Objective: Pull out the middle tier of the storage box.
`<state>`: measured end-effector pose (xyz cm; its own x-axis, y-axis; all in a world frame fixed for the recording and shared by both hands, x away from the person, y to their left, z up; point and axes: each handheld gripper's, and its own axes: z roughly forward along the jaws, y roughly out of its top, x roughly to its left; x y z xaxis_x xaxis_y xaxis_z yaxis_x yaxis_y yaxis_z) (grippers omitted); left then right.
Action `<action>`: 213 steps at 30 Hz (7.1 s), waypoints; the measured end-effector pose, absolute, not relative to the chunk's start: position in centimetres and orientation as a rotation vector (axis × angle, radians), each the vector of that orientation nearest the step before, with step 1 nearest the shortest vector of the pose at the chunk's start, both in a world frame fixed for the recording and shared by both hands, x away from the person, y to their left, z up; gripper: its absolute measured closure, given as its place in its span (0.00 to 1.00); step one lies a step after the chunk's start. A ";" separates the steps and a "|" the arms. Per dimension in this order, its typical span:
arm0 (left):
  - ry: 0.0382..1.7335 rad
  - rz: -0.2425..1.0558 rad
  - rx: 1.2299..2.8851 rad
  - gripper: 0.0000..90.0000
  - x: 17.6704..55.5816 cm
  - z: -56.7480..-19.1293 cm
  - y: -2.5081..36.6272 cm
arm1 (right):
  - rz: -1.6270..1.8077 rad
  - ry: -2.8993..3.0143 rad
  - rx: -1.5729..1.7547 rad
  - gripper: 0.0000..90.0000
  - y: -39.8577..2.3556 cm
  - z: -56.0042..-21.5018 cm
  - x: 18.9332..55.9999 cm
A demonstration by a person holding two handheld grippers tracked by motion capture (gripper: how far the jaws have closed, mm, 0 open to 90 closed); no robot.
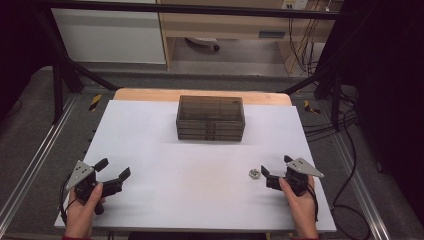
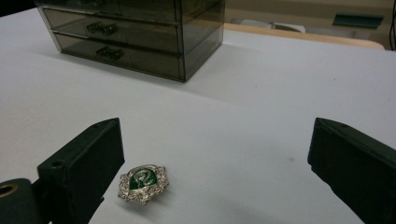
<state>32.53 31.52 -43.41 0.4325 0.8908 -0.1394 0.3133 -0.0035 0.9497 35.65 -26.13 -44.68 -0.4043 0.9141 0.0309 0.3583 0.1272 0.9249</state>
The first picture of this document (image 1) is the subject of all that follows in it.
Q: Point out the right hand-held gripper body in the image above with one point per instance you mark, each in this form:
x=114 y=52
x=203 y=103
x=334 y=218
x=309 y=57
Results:
x=301 y=168

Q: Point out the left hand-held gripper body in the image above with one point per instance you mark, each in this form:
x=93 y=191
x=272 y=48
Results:
x=81 y=173

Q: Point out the small silver metal piece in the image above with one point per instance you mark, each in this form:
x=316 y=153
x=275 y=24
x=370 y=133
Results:
x=254 y=173

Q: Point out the smoky plastic drawer cabinet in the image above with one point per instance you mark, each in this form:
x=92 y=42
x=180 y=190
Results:
x=210 y=110

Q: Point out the person's right hand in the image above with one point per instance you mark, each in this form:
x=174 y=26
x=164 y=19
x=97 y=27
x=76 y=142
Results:
x=301 y=213

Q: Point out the person's left hand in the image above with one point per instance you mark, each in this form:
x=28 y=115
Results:
x=80 y=220

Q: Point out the yellow black tape strip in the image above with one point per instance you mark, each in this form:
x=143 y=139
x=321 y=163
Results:
x=308 y=106
x=95 y=102

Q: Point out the black metal stand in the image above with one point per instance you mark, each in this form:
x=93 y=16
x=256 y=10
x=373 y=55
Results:
x=336 y=106
x=58 y=100

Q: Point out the white board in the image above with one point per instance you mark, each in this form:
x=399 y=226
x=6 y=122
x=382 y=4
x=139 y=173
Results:
x=186 y=186

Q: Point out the wooden table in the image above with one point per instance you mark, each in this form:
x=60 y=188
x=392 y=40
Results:
x=150 y=95

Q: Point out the black curtain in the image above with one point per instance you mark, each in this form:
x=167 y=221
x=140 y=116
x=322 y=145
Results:
x=16 y=40
x=393 y=83

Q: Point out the white cabinet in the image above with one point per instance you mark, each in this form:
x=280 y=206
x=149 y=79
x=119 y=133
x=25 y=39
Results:
x=110 y=36

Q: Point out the wooden desk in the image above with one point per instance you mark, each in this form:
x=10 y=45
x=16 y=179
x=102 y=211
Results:
x=226 y=28

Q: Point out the office chair base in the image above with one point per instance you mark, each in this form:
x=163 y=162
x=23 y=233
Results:
x=201 y=40

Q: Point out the aluminium rail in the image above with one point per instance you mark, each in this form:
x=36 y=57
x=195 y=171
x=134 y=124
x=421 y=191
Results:
x=36 y=156
x=361 y=186

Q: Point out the white wall outlet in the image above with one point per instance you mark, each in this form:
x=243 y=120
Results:
x=295 y=4

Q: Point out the black metal frame bar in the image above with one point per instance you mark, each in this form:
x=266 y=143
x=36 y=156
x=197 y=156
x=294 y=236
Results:
x=200 y=9

